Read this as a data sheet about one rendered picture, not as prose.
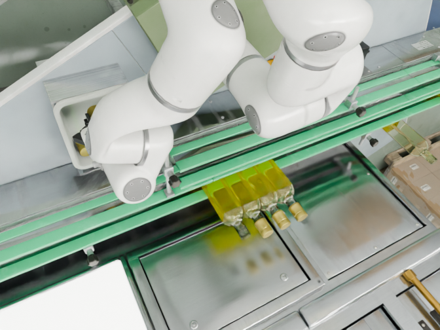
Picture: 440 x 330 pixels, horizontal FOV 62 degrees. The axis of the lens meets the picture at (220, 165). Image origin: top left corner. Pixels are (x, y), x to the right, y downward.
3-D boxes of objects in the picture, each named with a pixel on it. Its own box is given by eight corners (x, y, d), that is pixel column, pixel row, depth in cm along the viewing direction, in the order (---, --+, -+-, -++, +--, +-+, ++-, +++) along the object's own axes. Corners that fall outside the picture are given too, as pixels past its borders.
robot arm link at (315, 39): (321, 2, 54) (370, -96, 41) (359, 80, 50) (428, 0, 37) (233, 18, 51) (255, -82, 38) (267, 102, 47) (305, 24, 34)
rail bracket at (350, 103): (328, 92, 116) (356, 119, 109) (334, 73, 111) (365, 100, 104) (338, 89, 118) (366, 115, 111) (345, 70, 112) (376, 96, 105)
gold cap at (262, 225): (253, 227, 102) (261, 240, 99) (255, 220, 99) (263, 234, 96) (264, 222, 103) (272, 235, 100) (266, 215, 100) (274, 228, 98)
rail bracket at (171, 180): (154, 177, 103) (172, 211, 96) (148, 135, 90) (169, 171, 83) (164, 173, 104) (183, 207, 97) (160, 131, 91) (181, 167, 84)
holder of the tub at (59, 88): (73, 160, 102) (80, 181, 98) (42, 80, 81) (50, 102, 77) (131, 141, 108) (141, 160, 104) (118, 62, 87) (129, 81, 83)
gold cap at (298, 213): (287, 211, 106) (296, 224, 103) (289, 205, 103) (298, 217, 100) (297, 207, 107) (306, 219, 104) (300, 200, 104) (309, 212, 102)
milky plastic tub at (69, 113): (67, 149, 98) (76, 173, 93) (41, 81, 81) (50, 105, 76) (130, 129, 104) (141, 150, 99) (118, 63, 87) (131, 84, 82)
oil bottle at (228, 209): (193, 176, 113) (227, 232, 101) (194, 164, 108) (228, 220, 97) (209, 169, 115) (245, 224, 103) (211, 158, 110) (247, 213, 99)
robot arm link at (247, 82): (221, 65, 70) (266, 120, 61) (281, 44, 73) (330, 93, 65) (222, 101, 78) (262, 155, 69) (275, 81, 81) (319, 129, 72)
